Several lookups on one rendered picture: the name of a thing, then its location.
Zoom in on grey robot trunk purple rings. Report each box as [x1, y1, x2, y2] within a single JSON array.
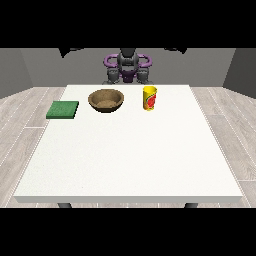
[[102, 48, 154, 86]]

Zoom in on yellow cup with melon print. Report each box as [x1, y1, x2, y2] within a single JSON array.
[[142, 85, 158, 112]]

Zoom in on green square pad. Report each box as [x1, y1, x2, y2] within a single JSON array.
[[45, 100, 80, 120]]

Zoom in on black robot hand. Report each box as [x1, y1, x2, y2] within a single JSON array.
[[58, 48, 85, 59], [162, 48, 189, 55]]

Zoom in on brown wooden bowl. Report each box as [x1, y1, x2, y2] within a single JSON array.
[[87, 88, 125, 114]]

